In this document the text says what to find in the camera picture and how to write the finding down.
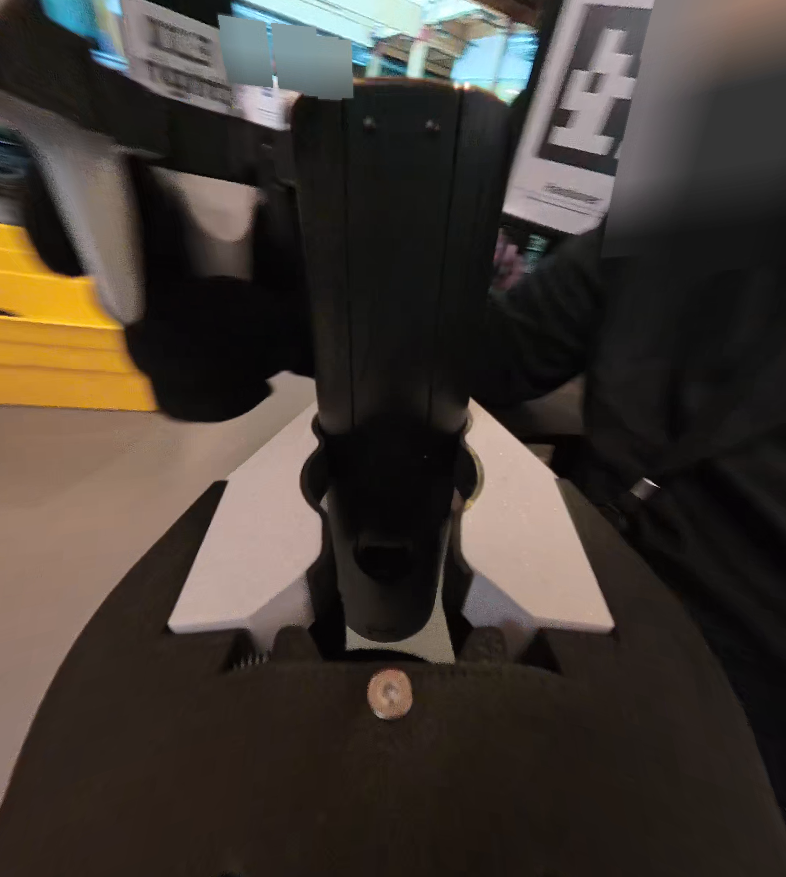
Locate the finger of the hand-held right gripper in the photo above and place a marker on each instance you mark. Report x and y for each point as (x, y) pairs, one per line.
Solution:
(98, 226)

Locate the black remote control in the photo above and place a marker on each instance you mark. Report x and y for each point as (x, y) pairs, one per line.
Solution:
(399, 274)

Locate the black and white tag poster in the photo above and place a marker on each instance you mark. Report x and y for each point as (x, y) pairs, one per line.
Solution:
(584, 103)

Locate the yellow plastic bin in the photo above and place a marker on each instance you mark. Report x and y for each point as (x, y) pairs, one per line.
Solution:
(23, 342)

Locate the person's right hand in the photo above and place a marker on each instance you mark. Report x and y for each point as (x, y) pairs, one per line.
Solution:
(214, 342)

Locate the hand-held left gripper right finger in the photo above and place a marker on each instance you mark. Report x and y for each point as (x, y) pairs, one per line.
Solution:
(530, 555)

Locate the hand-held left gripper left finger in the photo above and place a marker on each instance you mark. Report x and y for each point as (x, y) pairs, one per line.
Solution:
(249, 548)

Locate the white paper sign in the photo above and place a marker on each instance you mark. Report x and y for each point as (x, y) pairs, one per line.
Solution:
(173, 55)

